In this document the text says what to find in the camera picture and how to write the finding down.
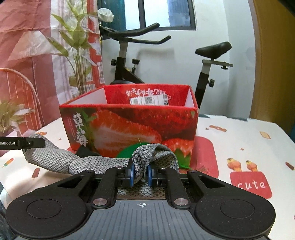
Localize grey knitted sock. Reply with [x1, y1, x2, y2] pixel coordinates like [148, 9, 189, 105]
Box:
[23, 134, 180, 200]

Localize white plastic bag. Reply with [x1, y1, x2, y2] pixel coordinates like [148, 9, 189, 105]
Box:
[98, 8, 114, 23]

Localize white patterned tablecloth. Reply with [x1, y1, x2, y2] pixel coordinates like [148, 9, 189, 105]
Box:
[1, 116, 294, 239]

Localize dark framed window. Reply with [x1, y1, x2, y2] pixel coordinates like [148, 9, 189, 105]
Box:
[96, 0, 197, 31]

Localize black exercise bike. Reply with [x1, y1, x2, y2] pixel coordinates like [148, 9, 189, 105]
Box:
[97, 22, 234, 109]

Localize red strawberry cardboard box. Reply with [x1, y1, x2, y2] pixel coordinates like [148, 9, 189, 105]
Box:
[60, 84, 199, 157]

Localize red printed backdrop curtain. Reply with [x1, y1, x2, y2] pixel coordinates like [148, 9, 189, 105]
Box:
[1, 1, 105, 136]

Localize wooden door frame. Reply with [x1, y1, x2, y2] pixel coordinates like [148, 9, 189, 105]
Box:
[249, 1, 294, 133]

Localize black glove white fingertips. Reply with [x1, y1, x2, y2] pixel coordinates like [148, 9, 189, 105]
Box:
[75, 145, 100, 157]

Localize green sachet with tassel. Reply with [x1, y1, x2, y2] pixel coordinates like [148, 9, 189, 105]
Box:
[116, 138, 194, 169]

